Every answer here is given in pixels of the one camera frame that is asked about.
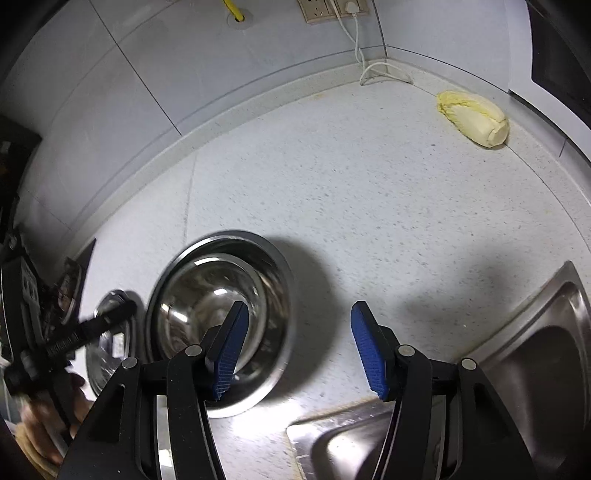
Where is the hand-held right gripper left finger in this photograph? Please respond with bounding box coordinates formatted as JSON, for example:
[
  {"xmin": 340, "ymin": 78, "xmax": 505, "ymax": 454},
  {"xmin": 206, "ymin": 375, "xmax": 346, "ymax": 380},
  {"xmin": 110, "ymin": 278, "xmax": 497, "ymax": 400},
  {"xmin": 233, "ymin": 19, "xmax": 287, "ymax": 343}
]
[{"xmin": 58, "ymin": 301, "xmax": 250, "ymax": 480}]

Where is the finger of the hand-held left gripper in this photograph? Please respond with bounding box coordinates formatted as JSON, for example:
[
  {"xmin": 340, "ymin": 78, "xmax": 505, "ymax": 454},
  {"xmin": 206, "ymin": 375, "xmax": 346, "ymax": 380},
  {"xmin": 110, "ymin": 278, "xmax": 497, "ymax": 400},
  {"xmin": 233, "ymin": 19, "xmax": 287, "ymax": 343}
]
[{"xmin": 46, "ymin": 299, "xmax": 138, "ymax": 359}]

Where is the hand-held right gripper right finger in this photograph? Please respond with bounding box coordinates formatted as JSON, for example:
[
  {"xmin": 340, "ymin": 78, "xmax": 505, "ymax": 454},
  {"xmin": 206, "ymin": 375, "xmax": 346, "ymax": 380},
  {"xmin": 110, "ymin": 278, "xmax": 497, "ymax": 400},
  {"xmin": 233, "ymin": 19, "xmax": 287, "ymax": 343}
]
[{"xmin": 350, "ymin": 300, "xmax": 539, "ymax": 480}]

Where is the large steel plate with label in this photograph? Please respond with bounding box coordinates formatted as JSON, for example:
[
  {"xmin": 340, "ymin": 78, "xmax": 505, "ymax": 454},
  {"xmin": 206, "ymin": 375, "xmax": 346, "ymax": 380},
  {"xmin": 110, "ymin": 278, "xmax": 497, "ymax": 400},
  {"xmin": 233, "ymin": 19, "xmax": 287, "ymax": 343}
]
[{"xmin": 85, "ymin": 289, "xmax": 145, "ymax": 398}]

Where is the large steel bowl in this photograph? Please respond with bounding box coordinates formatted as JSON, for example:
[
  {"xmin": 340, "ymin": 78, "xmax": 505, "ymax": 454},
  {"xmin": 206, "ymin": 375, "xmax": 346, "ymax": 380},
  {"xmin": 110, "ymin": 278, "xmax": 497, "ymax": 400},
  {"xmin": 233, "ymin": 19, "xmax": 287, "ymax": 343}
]
[{"xmin": 145, "ymin": 230, "xmax": 297, "ymax": 419}]

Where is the person's left hand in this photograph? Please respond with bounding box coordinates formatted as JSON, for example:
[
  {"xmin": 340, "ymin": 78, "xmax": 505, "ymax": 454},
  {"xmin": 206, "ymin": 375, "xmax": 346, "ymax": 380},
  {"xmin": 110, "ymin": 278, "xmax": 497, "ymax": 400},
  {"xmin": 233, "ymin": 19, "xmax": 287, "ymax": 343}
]
[{"xmin": 19, "ymin": 374, "xmax": 93, "ymax": 467}]

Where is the black glass gas stove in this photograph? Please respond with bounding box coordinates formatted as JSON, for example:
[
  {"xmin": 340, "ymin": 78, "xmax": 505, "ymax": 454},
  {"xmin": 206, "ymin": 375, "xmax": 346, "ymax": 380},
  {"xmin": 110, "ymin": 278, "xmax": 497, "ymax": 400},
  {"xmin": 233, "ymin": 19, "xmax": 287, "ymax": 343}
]
[{"xmin": 54, "ymin": 237, "xmax": 98, "ymax": 325}]

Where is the steel sink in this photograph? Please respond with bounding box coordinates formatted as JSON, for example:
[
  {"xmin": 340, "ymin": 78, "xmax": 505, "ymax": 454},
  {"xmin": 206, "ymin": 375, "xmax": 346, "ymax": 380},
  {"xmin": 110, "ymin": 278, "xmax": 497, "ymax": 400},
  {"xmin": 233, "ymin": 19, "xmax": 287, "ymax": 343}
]
[{"xmin": 286, "ymin": 261, "xmax": 591, "ymax": 480}]

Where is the napa cabbage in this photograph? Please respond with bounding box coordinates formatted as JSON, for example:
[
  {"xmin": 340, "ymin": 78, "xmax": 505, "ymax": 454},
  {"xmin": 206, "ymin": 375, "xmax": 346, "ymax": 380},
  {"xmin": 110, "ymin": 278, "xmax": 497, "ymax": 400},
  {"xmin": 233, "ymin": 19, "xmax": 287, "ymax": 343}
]
[{"xmin": 436, "ymin": 90, "xmax": 510, "ymax": 149}]

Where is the yellow gas pipe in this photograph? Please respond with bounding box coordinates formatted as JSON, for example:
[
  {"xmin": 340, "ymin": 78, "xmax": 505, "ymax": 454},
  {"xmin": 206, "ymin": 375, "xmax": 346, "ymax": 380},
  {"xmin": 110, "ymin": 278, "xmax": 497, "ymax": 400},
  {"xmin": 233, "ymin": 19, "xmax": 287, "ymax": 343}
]
[{"xmin": 222, "ymin": 0, "xmax": 248, "ymax": 24}]

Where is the black appliance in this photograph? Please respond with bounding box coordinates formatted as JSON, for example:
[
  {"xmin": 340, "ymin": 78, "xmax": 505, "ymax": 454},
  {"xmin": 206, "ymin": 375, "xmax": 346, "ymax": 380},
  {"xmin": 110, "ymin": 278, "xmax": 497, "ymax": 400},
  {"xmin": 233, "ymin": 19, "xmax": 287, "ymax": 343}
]
[{"xmin": 526, "ymin": 0, "xmax": 591, "ymax": 117}]

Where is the white power cable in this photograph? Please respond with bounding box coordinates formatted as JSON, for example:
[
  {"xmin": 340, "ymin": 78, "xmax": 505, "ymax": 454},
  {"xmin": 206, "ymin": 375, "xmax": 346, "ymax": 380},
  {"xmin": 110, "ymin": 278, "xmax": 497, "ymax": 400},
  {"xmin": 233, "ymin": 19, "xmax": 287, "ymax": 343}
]
[{"xmin": 331, "ymin": 0, "xmax": 414, "ymax": 87}]

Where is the beige wall socket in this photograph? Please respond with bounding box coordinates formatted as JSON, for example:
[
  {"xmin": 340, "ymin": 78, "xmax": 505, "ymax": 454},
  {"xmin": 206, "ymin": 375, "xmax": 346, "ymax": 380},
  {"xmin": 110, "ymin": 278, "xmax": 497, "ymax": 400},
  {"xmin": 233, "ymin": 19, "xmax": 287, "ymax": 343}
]
[{"xmin": 297, "ymin": 0, "xmax": 370, "ymax": 24}]

